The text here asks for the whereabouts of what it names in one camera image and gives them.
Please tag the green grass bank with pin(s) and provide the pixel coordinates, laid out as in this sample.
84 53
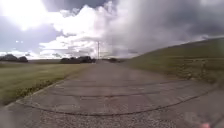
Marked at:
186 58

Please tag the dark clump of trees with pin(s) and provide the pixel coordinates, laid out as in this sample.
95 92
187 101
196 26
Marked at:
11 58
78 60

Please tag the utility pole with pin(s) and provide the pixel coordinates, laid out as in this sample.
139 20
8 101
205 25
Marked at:
98 50

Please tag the grey concrete slab road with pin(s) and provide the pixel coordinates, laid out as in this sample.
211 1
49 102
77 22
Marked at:
110 88

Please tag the flat green grass field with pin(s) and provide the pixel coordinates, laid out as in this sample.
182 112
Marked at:
30 76

